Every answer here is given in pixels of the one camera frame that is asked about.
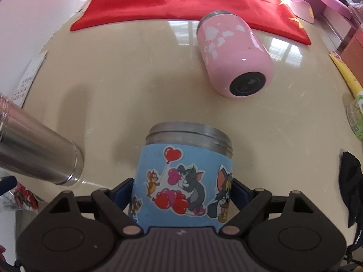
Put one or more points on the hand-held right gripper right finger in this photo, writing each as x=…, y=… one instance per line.
x=241, y=190

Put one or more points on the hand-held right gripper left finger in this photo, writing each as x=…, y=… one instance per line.
x=124, y=191

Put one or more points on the blue cartoon sticker cup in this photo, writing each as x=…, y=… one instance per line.
x=181, y=175

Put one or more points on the stainless steel cup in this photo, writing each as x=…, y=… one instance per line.
x=37, y=147

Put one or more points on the pink cup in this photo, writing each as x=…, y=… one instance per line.
x=235, y=56

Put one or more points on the red white packet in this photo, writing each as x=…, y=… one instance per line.
x=24, y=197

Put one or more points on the black cloth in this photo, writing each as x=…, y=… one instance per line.
x=351, y=184

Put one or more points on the green label plastic container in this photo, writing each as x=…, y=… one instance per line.
x=356, y=116

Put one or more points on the white printed paper sheet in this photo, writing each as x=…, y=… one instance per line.
x=29, y=76

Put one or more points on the yellow plastic toy stick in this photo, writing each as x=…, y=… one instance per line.
x=346, y=72

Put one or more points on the brown wooden cabinet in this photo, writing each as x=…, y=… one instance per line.
x=353, y=48

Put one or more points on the red flag cloth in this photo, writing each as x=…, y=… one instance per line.
x=181, y=2

